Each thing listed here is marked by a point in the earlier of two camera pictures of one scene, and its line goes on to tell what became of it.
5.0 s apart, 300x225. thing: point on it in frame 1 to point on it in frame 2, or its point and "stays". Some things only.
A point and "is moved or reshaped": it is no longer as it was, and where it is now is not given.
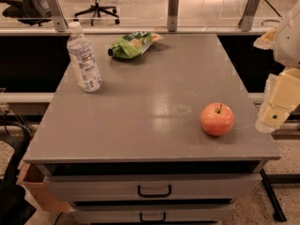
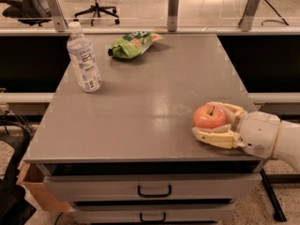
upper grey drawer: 155,188 stays
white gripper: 288,44 to 259,133
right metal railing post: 247,17 stays
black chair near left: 14,207 stays
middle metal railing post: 172,10 stays
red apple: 217,119 is moved or reshaped
